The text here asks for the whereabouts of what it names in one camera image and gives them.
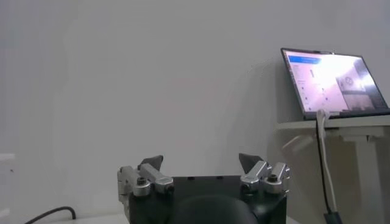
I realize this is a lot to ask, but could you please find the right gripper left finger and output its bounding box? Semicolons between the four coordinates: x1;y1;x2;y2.
117;154;175;211

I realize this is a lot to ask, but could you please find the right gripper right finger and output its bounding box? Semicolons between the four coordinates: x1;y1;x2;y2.
238;152;291;195

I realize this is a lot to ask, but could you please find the black power adapter block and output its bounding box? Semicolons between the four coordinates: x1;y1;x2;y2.
322;211;344;224

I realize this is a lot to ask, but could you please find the white side table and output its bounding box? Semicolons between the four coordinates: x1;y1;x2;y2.
275;114;390;224

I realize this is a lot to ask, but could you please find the open grey laptop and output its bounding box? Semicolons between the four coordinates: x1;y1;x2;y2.
280;47;390;121

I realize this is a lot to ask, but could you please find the black laptop cable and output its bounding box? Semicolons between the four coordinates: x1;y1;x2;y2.
314;120;332;214

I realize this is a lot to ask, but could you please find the white laptop cable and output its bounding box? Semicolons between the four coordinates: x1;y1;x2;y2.
316;108;338;214

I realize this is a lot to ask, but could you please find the black pot power cord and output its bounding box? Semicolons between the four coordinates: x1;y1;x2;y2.
24;206;77;224

